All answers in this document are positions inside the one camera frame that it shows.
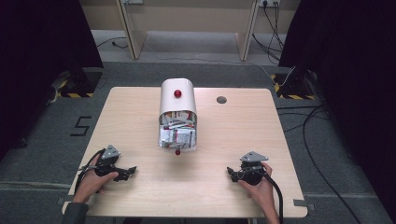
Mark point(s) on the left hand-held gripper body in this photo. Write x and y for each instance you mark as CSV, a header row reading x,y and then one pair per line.
x,y
107,161

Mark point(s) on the white storage box red knobs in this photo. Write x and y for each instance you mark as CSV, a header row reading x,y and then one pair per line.
x,y
177,101

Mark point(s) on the light wooden desk frame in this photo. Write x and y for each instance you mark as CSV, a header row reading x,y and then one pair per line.
x,y
134,37

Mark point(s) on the person's left hand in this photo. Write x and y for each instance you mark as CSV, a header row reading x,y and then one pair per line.
x,y
90,183

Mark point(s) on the dark curtain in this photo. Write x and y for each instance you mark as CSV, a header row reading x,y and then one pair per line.
x,y
348,77
37,62

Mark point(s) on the pile of medicine packets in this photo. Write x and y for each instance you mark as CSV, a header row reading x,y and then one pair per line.
x,y
177,132

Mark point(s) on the white wall socket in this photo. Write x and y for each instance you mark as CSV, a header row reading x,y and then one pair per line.
x,y
133,1
269,2

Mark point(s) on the person's right hand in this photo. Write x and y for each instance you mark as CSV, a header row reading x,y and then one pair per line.
x,y
263,193

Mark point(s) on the black stand base striped tape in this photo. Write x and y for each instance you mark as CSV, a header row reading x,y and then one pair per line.
x,y
82,84
292,87

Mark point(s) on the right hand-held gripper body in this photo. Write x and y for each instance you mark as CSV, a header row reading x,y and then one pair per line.
x,y
252,174

